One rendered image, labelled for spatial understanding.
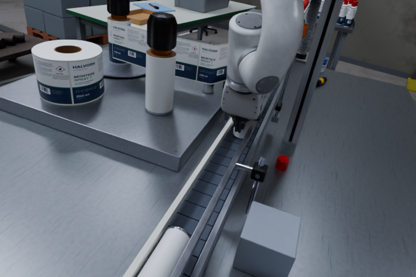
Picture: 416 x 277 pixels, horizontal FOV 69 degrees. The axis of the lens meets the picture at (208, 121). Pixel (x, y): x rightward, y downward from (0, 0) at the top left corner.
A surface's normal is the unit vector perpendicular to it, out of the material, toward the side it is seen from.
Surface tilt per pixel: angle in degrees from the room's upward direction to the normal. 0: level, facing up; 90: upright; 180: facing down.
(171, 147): 0
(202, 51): 90
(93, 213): 0
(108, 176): 0
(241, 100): 111
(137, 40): 90
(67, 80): 90
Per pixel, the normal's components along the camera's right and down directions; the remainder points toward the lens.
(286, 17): 0.37, 0.04
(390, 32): -0.53, 0.38
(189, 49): -0.29, 0.46
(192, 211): 0.11, -0.85
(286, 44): 0.33, 0.37
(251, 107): -0.28, 0.74
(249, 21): -0.01, -0.65
